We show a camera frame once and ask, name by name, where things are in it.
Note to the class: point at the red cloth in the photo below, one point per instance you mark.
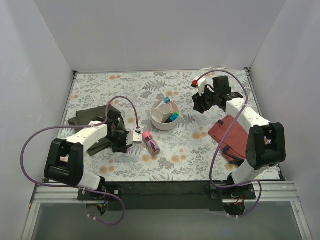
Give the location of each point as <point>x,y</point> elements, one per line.
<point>234,145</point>

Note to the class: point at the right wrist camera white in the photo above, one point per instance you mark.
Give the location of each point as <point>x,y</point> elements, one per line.
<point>200,84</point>

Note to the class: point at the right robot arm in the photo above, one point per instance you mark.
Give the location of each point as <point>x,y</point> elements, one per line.
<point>265,146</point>

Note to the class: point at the blue black highlighter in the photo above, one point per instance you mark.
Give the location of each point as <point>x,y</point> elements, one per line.
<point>172,118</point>

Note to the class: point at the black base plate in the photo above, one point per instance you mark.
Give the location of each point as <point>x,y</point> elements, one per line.
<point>174,195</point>

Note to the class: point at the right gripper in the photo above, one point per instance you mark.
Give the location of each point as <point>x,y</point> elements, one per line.
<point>200,103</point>

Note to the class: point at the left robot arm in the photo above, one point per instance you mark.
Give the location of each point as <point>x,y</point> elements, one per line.
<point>65,161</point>

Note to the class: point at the orange pink pen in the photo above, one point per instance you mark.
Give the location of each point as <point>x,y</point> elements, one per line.
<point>173,110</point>

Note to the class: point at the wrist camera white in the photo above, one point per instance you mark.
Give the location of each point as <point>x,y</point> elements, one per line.
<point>200,84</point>
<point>134,136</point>

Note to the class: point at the dark green cloth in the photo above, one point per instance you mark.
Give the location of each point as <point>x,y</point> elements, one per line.
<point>84,117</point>

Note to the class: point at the white round organizer container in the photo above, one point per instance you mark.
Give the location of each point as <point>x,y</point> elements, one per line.
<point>160,112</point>

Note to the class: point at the pink lid pencil jar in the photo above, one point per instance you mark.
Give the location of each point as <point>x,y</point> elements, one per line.
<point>152,146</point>

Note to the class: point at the aluminium front rail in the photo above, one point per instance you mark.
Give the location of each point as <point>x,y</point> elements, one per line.
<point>170,210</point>

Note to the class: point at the floral table mat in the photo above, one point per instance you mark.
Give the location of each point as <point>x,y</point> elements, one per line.
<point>187,152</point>

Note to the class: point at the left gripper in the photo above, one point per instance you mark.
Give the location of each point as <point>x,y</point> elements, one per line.
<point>121,139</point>

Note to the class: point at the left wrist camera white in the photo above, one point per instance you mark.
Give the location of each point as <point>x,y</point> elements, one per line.
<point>134,136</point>

